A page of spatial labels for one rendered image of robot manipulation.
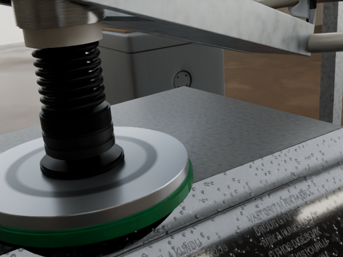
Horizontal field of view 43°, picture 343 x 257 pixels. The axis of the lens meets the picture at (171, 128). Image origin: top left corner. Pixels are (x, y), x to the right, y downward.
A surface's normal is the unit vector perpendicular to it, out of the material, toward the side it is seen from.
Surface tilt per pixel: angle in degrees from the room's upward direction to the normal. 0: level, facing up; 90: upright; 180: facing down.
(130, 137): 0
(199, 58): 90
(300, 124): 0
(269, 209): 45
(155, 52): 90
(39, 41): 90
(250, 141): 0
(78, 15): 90
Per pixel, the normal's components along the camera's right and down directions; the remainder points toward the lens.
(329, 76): -0.78, 0.26
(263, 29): 0.77, 0.15
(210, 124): -0.07, -0.94
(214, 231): 0.33, -0.50
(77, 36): 0.56, 0.24
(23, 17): -0.55, 0.32
